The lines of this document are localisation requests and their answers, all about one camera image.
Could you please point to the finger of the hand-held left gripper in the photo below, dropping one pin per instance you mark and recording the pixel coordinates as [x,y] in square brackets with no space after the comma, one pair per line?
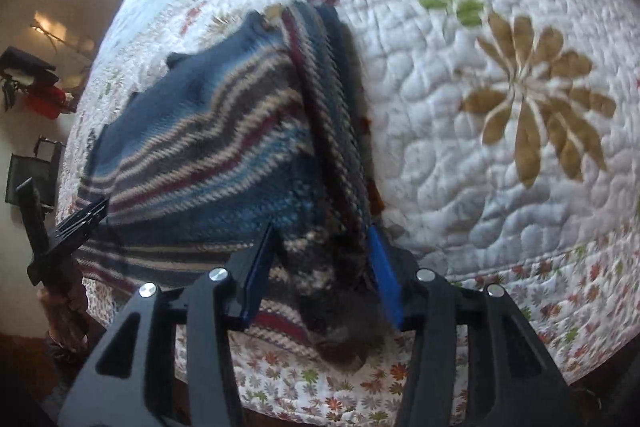
[82,219]

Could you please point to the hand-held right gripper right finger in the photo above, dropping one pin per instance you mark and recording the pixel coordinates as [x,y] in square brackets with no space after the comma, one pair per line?
[387,277]

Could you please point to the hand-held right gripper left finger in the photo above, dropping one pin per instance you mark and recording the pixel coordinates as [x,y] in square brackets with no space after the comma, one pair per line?
[257,277]

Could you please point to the striped knitted sweater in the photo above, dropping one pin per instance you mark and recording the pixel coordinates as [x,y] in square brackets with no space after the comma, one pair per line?
[225,147]

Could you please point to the person's left forearm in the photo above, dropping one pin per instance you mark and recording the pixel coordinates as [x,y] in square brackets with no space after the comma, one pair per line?
[70,317]

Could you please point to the black chair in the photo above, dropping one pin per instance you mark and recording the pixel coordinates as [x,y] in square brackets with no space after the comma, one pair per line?
[32,172]

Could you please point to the red bag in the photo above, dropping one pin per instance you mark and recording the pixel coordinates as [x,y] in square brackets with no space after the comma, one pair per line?
[47,102]

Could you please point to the floral quilted bedspread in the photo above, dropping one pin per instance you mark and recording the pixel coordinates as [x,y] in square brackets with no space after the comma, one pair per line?
[475,107]

